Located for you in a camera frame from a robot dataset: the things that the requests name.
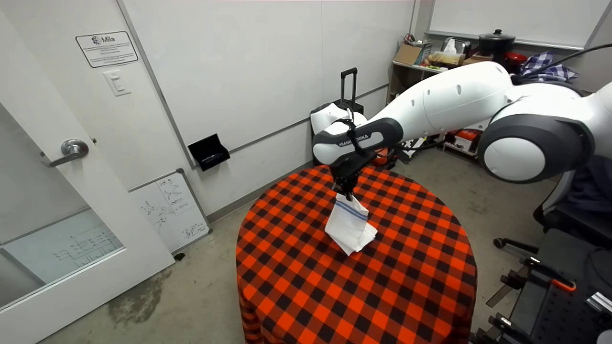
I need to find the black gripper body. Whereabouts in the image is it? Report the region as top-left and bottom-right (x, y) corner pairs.
(328, 146), (380, 187)

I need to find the white cloth with blue stripes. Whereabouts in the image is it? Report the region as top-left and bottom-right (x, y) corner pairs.
(324, 192), (382, 257)

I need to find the small orange object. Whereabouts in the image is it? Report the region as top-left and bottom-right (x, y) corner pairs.
(374, 146), (395, 169)

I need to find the black suitcase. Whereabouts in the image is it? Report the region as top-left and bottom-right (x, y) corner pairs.
(309, 64), (370, 167)

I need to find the red black plaid tablecloth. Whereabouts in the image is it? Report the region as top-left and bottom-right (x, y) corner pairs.
(234, 162), (481, 344)

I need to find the wooden storage shelf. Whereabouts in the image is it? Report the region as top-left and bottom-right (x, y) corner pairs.
(389, 36), (567, 177)

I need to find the red box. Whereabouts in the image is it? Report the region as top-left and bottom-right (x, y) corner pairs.
(447, 127), (483, 154)

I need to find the cardboard box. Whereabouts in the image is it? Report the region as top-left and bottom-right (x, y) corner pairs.
(395, 39), (427, 68)

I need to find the white bottle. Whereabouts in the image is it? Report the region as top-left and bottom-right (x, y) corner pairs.
(441, 36), (462, 57)

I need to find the small leaning whiteboard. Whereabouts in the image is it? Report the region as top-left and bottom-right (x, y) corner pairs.
(129, 167), (213, 255)

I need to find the black cooking pot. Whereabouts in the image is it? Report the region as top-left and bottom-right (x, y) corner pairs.
(477, 26), (519, 59)

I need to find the blue patterned fabric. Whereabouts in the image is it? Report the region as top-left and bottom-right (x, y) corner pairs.
(512, 49), (580, 85)

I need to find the black office chair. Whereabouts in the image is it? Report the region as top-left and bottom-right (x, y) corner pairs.
(492, 150), (612, 255)

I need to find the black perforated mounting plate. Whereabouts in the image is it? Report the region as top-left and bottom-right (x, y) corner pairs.
(508, 227), (612, 344)

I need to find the white door with glass panel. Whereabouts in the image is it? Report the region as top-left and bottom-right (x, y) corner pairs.
(0, 9), (179, 344)

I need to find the black wall tray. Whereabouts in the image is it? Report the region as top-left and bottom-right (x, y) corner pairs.
(186, 131), (234, 173)

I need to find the large wall whiteboard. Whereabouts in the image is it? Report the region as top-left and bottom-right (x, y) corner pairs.
(120, 0), (418, 156)

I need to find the framed wall whiteboard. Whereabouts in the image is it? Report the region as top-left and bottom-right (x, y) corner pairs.
(426, 0), (612, 51)

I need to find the white light switch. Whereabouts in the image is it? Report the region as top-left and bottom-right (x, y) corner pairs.
(102, 66), (135, 99)

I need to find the white printed wall sign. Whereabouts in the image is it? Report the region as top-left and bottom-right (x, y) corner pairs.
(74, 28), (142, 70)

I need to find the silver door lever handle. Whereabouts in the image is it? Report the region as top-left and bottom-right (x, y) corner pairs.
(45, 137), (93, 169)

